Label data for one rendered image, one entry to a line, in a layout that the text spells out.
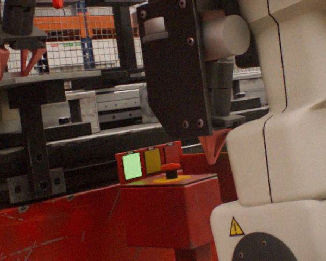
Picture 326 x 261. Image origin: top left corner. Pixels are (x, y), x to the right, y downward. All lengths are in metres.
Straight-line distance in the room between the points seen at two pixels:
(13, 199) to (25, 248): 0.10
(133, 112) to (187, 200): 0.79
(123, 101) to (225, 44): 1.23
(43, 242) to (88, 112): 0.35
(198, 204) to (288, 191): 0.54
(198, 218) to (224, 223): 0.45
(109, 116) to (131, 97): 0.10
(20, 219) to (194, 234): 0.34
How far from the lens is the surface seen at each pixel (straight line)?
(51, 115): 1.50
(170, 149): 1.41
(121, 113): 1.94
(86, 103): 1.55
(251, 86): 1.93
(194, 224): 1.23
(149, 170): 1.36
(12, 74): 1.36
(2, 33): 1.28
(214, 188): 1.27
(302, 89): 0.73
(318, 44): 0.72
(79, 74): 1.25
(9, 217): 1.31
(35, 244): 1.34
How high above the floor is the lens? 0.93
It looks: 3 degrees down
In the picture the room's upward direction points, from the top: 7 degrees counter-clockwise
